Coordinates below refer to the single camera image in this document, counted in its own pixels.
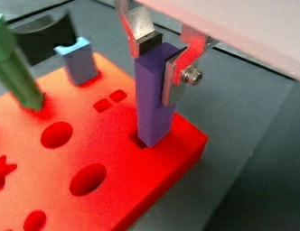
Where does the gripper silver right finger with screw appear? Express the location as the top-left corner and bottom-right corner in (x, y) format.
(162, 24), (218, 107)

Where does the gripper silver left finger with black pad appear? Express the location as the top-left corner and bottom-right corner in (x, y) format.
(114, 0), (162, 58)

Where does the purple rectangular block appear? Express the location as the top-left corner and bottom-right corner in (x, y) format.
(134, 42), (180, 147)

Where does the red peg board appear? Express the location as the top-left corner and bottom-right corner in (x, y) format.
(0, 54), (206, 231)

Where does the light blue notched block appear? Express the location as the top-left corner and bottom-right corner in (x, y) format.
(55, 37), (98, 86)

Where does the green cylinder peg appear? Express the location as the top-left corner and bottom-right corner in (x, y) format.
(0, 14), (45, 111)

